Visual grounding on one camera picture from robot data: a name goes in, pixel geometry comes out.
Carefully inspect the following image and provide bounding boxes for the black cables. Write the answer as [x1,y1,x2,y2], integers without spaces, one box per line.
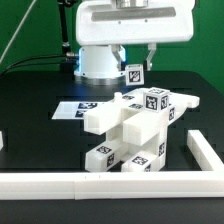
[0,53,80,77]

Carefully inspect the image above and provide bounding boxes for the white chair seat part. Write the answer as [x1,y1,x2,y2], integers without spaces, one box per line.
[84,102,169,172]

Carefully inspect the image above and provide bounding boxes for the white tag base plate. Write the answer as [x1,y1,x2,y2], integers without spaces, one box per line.
[52,101,102,120]

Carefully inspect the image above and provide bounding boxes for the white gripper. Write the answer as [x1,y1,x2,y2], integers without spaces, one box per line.
[76,0,194,71]

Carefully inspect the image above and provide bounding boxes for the white tagged cube nut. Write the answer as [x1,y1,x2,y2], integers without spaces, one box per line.
[143,87,170,112]
[125,64,144,86]

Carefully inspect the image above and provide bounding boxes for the white U-shaped obstacle fence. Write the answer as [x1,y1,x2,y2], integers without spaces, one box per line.
[0,130,224,200]

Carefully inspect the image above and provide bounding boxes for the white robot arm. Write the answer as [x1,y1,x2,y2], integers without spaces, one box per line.
[74,0,196,85]

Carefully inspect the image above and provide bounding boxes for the white chair back frame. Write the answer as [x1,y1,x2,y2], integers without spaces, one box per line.
[113,87,200,132]

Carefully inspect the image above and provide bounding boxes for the white diagonal cable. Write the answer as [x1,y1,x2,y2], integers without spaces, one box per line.
[0,0,38,66]

